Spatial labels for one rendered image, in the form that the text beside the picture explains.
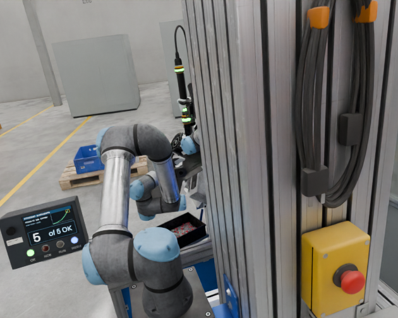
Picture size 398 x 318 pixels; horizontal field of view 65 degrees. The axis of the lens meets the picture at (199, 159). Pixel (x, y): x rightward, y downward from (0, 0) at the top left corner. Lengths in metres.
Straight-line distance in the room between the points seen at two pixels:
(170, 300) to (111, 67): 8.03
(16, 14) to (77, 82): 6.45
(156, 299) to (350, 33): 0.78
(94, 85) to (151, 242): 8.12
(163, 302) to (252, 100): 0.69
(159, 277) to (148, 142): 0.45
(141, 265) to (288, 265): 0.45
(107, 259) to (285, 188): 0.58
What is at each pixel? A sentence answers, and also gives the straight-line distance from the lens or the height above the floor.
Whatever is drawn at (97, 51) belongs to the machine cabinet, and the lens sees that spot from 8.76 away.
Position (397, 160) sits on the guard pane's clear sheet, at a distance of 1.56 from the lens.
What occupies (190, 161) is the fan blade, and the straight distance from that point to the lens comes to 1.54.
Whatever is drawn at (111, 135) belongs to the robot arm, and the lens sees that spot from 1.11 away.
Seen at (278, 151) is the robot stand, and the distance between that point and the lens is 0.43.
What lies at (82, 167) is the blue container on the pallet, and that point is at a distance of 4.60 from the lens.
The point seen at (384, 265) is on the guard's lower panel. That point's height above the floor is 0.62.
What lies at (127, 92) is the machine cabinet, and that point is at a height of 0.51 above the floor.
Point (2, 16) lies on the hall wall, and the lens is 15.13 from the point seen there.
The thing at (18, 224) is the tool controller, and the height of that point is 1.22.
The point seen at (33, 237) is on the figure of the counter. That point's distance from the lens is 1.29.
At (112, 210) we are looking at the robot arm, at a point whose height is 1.31.
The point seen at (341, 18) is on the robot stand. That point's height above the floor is 1.76.
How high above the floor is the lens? 1.77
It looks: 22 degrees down
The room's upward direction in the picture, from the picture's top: 7 degrees counter-clockwise
